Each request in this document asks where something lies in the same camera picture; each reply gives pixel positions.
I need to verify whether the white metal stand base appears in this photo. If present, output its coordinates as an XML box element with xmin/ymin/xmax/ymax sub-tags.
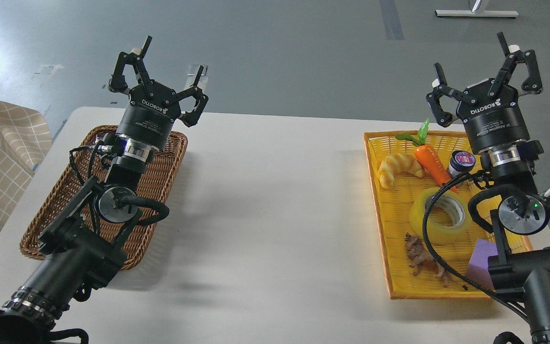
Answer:
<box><xmin>434</xmin><ymin>0</ymin><xmax>519</xmax><ymax>19</ymax></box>

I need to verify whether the yellow woven tray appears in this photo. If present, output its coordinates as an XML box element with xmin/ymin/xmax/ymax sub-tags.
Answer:
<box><xmin>364</xmin><ymin>130</ymin><xmax>533</xmax><ymax>299</ymax></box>

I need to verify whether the toy croissant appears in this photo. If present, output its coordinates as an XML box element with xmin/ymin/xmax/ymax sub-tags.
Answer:
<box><xmin>377</xmin><ymin>154</ymin><xmax>428</xmax><ymax>189</ymax></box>

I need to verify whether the brown toy lion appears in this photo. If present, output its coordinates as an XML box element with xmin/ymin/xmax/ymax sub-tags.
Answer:
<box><xmin>403</xmin><ymin>232</ymin><xmax>453</xmax><ymax>288</ymax></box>

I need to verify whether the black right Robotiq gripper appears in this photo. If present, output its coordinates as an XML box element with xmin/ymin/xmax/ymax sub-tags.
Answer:
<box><xmin>426</xmin><ymin>32</ymin><xmax>543</xmax><ymax>154</ymax></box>

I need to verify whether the small dark jar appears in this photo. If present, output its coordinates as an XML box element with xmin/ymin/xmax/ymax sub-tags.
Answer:
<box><xmin>447</xmin><ymin>150</ymin><xmax>476</xmax><ymax>178</ymax></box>

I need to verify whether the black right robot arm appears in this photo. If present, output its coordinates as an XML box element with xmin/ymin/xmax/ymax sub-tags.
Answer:
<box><xmin>426</xmin><ymin>32</ymin><xmax>550</xmax><ymax>344</ymax></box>

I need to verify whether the purple foam cube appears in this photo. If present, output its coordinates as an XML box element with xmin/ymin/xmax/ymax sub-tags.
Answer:
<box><xmin>465</xmin><ymin>239</ymin><xmax>497</xmax><ymax>291</ymax></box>

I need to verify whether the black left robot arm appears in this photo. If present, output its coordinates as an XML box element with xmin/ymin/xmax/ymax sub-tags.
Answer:
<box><xmin>0</xmin><ymin>36</ymin><xmax>208</xmax><ymax>344</ymax></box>

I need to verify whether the yellow tape roll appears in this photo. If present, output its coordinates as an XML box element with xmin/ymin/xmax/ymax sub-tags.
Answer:
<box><xmin>409</xmin><ymin>187</ymin><xmax>472</xmax><ymax>246</ymax></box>

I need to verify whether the toy carrot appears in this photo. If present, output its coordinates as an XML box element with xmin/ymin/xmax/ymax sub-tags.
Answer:
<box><xmin>394</xmin><ymin>119</ymin><xmax>452</xmax><ymax>186</ymax></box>

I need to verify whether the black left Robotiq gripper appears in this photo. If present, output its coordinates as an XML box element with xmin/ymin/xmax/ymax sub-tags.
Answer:
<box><xmin>108</xmin><ymin>35</ymin><xmax>209</xmax><ymax>151</ymax></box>

